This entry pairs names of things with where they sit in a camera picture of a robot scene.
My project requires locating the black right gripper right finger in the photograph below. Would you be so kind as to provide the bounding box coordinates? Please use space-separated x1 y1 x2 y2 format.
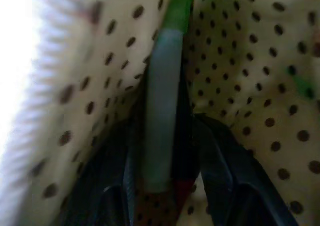
172 57 301 226

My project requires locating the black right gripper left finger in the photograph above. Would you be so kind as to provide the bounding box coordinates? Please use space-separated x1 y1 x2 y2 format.
59 84 151 226

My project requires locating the green capped white marker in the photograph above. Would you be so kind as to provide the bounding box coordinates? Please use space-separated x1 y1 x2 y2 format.
143 0 196 194

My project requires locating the cream polka dot fabric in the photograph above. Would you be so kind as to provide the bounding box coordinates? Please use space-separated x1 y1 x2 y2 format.
14 0 320 226

